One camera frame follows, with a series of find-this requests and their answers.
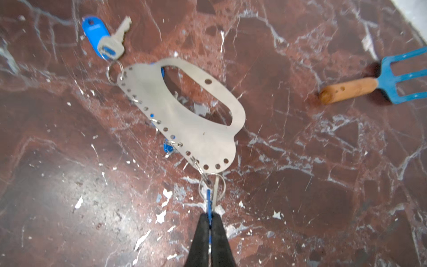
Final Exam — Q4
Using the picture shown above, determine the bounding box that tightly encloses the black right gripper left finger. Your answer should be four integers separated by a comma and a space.
184, 213, 210, 267

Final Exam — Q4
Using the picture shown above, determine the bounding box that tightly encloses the key with blue tag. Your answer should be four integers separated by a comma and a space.
82, 16, 132, 61
206, 174, 220, 230
163, 142, 175, 158

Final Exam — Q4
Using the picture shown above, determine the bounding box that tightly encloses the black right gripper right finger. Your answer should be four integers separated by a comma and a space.
211, 212, 237, 267

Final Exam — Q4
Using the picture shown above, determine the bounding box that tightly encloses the blue garden hand fork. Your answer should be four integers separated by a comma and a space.
319, 47, 427, 105

